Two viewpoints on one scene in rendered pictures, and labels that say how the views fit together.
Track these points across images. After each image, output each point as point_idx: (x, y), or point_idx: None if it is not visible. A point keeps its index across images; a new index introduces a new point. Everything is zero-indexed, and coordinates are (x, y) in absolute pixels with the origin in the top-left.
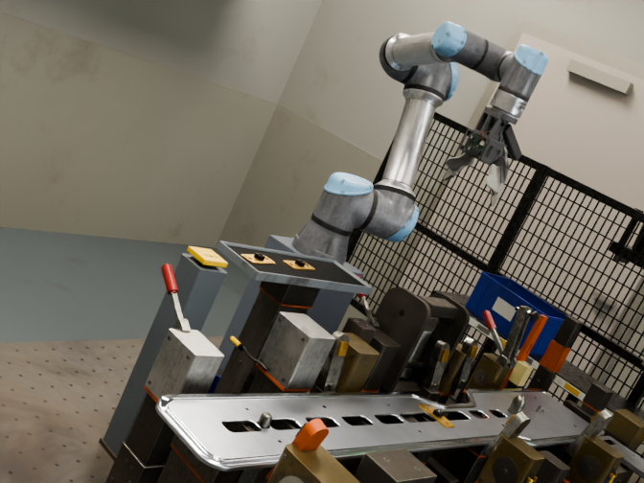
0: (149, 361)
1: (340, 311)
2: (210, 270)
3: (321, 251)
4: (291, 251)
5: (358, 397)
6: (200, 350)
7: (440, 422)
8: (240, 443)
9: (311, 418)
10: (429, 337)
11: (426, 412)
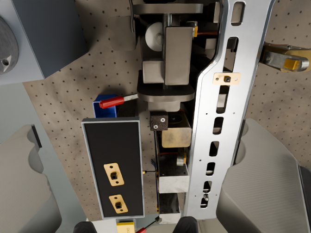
0: None
1: (40, 0)
2: (135, 225)
3: (2, 63)
4: (1, 84)
5: (196, 131)
6: (176, 219)
7: (233, 84)
8: (213, 208)
9: (206, 171)
10: (161, 14)
11: (220, 84)
